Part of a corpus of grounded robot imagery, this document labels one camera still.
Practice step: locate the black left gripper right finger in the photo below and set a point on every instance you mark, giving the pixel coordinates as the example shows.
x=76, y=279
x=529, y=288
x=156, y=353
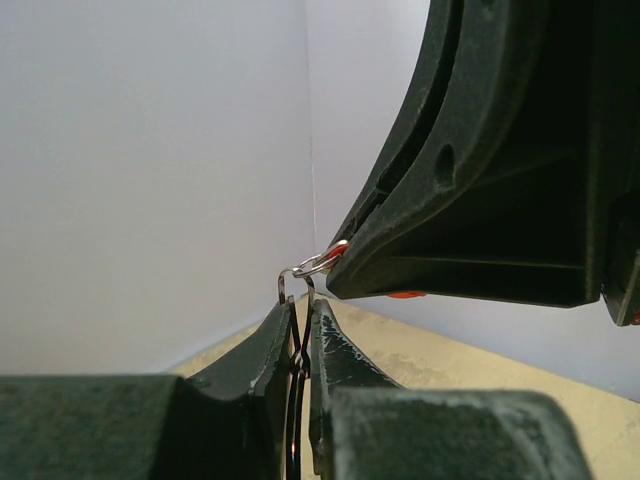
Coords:
x=364, y=425

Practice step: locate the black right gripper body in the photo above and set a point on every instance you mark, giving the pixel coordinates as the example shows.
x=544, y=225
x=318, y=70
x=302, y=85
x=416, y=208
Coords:
x=619, y=24

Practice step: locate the red plastic key tag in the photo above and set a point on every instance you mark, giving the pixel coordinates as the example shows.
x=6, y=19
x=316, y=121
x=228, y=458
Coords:
x=405, y=295

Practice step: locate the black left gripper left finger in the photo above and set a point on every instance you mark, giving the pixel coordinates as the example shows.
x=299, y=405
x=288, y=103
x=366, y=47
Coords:
x=225, y=422

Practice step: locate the large silver keyring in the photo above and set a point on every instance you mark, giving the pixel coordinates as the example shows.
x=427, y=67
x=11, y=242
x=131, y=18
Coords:
x=300, y=363

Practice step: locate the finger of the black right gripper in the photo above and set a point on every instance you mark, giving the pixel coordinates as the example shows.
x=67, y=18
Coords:
x=494, y=205
x=417, y=115

